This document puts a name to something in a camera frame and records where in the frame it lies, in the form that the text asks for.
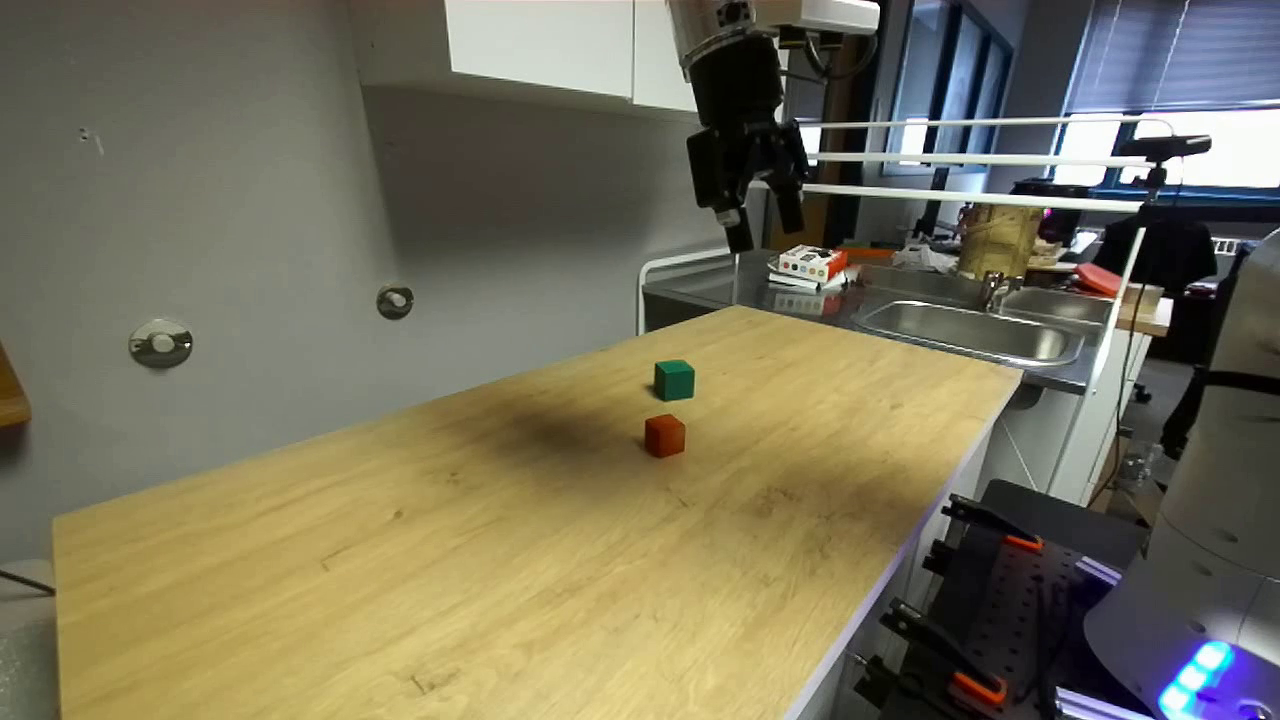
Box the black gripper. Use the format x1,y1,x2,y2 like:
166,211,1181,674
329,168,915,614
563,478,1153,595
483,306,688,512
681,34,813,256

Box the orange cube block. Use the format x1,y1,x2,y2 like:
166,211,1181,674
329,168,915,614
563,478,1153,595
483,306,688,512
639,410,694,463

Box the green cube block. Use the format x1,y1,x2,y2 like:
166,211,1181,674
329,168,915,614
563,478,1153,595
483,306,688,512
649,356,700,405

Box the white red cardboard box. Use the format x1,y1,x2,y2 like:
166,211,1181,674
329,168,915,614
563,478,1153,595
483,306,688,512
773,238,862,291

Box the brown jug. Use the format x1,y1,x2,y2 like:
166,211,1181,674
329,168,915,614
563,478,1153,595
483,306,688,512
956,195,1047,289

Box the stainless steel sink counter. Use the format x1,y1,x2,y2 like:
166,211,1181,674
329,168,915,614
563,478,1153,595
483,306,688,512
638,242,1181,398

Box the red flat item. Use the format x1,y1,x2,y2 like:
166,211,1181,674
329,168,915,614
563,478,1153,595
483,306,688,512
1074,261,1128,300

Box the black office chair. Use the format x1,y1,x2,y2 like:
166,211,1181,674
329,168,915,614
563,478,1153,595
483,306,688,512
1091,206,1223,300

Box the window blinds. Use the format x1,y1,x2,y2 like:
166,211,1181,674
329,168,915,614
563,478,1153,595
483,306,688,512
1065,0,1280,117

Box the black perforated clamp board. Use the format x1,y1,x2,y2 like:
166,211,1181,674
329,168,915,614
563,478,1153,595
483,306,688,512
915,476,1153,720

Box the white metal rail frame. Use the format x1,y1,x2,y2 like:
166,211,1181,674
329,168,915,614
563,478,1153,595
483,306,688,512
795,110,1153,219

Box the white wall cabinet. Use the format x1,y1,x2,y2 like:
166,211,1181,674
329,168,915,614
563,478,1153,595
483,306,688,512
354,0,700,119

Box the white camera stand pole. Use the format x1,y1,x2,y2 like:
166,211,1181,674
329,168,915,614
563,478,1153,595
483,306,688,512
1077,161,1178,512

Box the black camera on stand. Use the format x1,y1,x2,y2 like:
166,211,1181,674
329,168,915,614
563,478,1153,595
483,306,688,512
1107,128,1221,173

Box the black clamp orange handle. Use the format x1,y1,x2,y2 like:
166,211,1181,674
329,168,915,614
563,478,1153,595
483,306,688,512
852,595,1015,720
936,492,1051,558

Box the white round wall fixture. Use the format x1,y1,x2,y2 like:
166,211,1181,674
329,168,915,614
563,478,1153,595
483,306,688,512
124,315,199,371

